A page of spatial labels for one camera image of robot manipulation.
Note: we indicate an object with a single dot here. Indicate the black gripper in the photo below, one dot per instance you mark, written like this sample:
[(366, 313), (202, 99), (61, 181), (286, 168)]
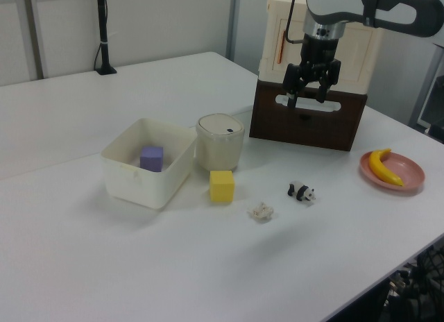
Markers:
[(317, 55)]

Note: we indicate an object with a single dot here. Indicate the small cream lidded trash can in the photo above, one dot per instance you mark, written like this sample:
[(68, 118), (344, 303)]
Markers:
[(219, 143)]

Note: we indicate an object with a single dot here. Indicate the white grey Franka robot arm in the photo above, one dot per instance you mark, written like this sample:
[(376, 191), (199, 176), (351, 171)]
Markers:
[(326, 6)]

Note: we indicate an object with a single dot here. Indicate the cream open plastic bin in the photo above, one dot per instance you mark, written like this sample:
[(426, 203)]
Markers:
[(149, 169)]

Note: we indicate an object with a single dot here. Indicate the dark brown wooden box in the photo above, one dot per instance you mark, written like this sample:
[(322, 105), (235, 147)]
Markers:
[(305, 131)]

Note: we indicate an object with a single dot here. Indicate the yellow banana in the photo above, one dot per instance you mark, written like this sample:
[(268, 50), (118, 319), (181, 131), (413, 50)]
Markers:
[(379, 167)]

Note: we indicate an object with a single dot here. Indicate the panda toy figure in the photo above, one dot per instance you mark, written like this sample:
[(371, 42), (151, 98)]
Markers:
[(301, 191)]

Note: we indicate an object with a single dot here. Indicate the pink plate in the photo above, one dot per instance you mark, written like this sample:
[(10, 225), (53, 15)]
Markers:
[(406, 174)]

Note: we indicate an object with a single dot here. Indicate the yellow foam cube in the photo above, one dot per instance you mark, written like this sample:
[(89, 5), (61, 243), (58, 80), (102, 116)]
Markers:
[(222, 186)]

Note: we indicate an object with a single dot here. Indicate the crumpled paper scrap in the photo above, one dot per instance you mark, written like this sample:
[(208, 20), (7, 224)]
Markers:
[(260, 211)]

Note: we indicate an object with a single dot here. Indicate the purple foam cube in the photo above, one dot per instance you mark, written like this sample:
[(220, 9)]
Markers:
[(152, 158)]

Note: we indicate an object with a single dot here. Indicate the grey metal frame post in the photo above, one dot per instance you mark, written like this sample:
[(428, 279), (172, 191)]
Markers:
[(425, 89)]

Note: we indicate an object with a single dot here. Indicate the black camera stand pole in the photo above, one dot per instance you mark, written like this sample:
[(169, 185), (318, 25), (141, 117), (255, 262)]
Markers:
[(103, 34)]

